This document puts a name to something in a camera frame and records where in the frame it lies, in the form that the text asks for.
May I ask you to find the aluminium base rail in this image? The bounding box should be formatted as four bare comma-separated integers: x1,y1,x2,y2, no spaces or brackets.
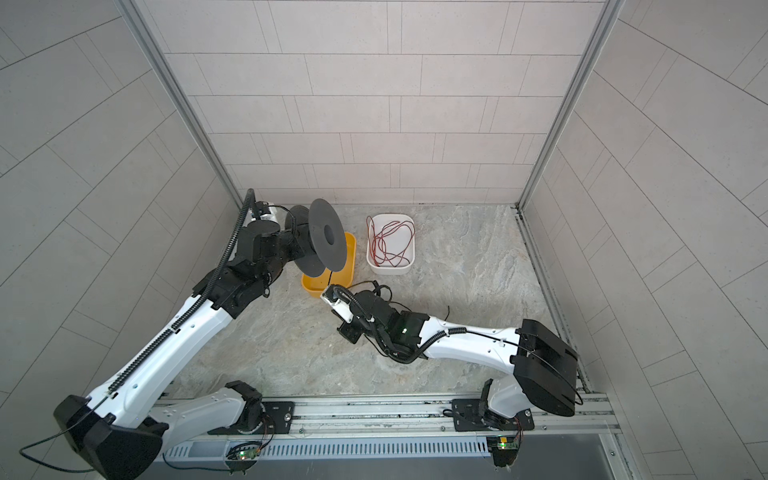
122,392,622,442

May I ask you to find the right circuit board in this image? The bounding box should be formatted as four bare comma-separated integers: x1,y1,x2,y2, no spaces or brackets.
486,436,520,468

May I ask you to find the yellow plastic tray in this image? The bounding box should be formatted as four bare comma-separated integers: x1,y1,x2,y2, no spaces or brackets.
301,232,357,298

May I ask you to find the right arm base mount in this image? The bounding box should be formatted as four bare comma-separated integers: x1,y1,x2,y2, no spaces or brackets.
442,399,535,433

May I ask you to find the red cable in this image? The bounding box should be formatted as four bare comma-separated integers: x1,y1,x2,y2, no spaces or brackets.
367,217,415,268

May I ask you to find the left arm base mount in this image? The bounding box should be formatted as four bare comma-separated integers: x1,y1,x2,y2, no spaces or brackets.
207,401,295,436

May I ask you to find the white plastic tray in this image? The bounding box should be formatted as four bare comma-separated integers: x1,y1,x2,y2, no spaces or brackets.
366,213,416,275

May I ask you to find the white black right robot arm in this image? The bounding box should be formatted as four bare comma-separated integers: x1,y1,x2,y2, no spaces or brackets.
321,285,583,430

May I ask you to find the aluminium corner post left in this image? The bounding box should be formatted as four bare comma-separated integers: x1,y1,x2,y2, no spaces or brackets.
115,0,242,205

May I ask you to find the aluminium corner post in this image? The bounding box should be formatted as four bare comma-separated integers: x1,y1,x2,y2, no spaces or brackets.
115,0,242,205
517,0,624,212

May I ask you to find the circuit board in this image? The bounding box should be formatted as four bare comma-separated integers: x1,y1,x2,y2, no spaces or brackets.
225,441,263,462
486,436,520,468

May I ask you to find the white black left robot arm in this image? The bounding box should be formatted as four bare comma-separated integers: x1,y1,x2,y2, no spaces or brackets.
54,190,290,479

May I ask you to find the aluminium corner post right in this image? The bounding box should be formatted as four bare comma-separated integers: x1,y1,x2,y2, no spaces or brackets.
517,0,624,212

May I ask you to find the left circuit board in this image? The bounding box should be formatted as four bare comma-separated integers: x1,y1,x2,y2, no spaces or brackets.
225,441,263,462

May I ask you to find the grey perforated cable spool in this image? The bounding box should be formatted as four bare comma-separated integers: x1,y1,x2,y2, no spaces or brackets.
285,198,347,278

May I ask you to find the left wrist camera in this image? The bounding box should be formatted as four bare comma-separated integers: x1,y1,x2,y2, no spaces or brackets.
250,201,272,220

